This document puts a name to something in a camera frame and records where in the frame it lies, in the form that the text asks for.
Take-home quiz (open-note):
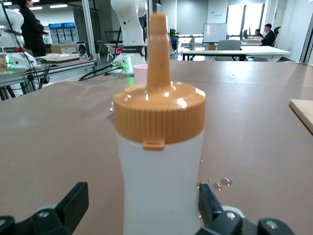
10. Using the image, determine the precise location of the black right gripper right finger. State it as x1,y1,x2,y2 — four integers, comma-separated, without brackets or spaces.
195,183,294,235

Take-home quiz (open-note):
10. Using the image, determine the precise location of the white tray of food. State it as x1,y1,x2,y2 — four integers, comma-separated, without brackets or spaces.
39,52,81,62

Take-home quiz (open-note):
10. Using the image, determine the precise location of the black office chair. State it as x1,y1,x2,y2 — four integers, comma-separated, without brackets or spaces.
271,26,282,47

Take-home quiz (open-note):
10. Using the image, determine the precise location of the aluminium frame workbench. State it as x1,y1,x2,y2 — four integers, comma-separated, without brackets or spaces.
0,58,99,101

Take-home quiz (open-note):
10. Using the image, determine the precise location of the black speaker box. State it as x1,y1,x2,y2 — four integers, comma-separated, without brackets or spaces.
76,41,89,59

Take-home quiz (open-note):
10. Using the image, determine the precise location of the black cable to arm base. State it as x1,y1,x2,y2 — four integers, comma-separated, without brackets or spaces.
77,63,116,82

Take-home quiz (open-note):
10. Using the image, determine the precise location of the translucent sauce bottle orange cap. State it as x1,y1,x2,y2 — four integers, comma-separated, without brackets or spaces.
112,13,207,235

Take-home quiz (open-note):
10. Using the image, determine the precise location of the grey office chair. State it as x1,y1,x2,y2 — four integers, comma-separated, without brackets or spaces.
216,39,243,62

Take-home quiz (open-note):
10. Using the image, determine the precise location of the seated person black jacket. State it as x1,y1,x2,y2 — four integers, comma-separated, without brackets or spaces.
258,23,275,47

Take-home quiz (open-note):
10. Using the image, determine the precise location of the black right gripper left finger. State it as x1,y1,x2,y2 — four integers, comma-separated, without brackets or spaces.
0,182,89,235

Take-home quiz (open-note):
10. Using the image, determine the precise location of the aluminium frame post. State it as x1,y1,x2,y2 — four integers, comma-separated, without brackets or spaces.
81,0,98,62

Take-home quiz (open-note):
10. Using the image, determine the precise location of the white whiteboard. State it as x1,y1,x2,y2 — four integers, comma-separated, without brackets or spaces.
203,23,228,44

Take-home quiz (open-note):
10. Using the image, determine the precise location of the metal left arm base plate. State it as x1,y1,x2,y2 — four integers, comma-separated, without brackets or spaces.
107,70,136,78

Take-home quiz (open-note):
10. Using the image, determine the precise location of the standing person in black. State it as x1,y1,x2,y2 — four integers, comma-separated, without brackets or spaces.
19,0,49,57

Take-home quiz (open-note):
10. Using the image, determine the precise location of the blue-topped drinks fridge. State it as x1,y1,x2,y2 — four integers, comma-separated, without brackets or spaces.
48,22,79,45

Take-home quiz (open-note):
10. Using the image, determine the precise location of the brown cardboard box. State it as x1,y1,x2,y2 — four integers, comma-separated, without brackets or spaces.
50,43,79,55

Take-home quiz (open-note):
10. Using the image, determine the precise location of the pink plastic cup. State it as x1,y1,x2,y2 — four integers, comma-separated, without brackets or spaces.
133,64,149,85

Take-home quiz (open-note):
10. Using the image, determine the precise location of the white office desk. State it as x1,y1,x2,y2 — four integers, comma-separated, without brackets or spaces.
240,45,292,62
181,49,248,62

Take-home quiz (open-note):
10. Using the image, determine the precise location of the wooden cutting board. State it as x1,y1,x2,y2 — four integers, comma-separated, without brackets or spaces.
289,98,313,136

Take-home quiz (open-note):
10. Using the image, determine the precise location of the brown table cover sheet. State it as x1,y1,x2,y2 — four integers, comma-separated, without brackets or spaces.
0,60,313,235

